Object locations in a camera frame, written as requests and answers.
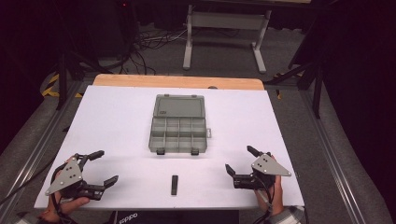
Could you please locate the black metal stand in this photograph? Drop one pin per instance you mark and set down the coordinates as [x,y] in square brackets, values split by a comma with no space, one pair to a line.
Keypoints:
[63,71]
[311,77]

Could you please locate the person's right hand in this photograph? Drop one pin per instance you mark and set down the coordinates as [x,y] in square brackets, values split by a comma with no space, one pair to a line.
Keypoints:
[277,196]

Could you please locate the small black block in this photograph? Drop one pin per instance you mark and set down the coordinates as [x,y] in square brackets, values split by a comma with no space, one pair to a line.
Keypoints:
[174,185]

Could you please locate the grey plastic compartment box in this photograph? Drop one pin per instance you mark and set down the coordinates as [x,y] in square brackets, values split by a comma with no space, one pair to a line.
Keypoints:
[179,124]

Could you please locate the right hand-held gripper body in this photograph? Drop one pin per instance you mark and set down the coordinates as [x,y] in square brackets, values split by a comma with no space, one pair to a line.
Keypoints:
[267,166]

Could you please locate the dark device with red light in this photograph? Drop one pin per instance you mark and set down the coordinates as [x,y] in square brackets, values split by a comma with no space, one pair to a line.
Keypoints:
[126,28]

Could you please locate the white table cover sheet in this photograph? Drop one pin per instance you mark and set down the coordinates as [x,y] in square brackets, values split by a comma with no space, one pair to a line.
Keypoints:
[118,124]

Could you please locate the grey metal table frame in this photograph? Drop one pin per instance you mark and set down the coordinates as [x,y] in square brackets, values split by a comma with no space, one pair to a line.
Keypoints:
[227,21]

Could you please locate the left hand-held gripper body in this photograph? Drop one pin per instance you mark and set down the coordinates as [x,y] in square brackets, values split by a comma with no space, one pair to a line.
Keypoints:
[67,175]

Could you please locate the person's left hand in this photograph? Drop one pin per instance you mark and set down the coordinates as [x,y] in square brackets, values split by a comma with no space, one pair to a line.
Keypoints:
[70,203]

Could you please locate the aluminium floor rail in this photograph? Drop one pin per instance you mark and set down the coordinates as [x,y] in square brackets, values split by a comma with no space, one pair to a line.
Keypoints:
[37,149]
[330,149]

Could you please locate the person's black clothing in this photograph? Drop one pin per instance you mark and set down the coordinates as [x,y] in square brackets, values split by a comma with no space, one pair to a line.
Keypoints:
[174,217]

